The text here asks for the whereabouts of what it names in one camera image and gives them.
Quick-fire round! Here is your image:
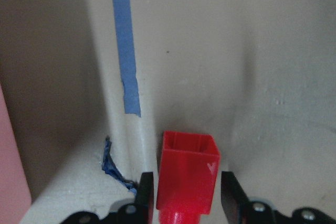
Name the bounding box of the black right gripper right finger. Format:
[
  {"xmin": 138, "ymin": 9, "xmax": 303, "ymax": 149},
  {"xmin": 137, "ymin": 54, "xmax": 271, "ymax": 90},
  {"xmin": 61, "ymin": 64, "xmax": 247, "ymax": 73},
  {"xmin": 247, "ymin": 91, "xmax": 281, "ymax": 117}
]
[{"xmin": 220, "ymin": 171, "xmax": 248, "ymax": 224}]

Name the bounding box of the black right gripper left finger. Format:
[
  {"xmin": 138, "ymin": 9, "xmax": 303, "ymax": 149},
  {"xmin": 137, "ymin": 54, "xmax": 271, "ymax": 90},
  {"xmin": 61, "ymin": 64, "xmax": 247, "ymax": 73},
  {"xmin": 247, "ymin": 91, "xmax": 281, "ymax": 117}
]
[{"xmin": 134, "ymin": 172, "xmax": 154, "ymax": 224}]

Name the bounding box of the red toy block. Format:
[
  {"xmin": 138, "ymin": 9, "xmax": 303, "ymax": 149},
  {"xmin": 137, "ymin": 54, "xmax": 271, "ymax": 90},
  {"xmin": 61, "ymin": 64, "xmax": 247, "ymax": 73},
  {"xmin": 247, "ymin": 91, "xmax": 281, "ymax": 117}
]
[{"xmin": 156, "ymin": 131, "xmax": 221, "ymax": 224}]

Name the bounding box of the pink plastic box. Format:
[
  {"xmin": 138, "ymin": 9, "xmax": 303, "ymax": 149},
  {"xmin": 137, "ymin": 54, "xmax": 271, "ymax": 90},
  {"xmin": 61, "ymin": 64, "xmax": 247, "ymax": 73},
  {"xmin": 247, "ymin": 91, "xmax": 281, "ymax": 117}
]
[{"xmin": 1, "ymin": 92, "xmax": 32, "ymax": 223}]

